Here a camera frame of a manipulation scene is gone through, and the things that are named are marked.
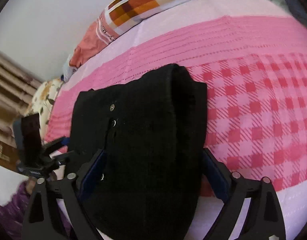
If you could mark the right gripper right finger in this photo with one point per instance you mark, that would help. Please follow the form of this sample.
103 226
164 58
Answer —
264 219

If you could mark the blue checked cloth pile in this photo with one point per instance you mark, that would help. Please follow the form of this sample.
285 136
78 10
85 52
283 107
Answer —
297 10

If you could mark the purple sleeved left forearm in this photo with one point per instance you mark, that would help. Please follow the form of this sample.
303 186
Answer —
12 213

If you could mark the beige striped curtain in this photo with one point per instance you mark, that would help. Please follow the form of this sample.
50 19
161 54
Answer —
17 89

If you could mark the black jeans with sequins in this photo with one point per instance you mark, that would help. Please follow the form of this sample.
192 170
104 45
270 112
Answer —
145 139

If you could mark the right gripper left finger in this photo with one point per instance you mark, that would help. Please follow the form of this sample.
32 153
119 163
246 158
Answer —
42 219

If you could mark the floral cream pillow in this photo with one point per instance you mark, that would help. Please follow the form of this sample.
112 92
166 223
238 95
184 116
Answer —
43 102

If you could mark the salmon and plaid pillow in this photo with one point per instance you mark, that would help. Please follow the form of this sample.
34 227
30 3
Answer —
116 19

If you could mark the pink checked bed sheet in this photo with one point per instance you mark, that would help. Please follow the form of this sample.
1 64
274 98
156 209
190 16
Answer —
253 57

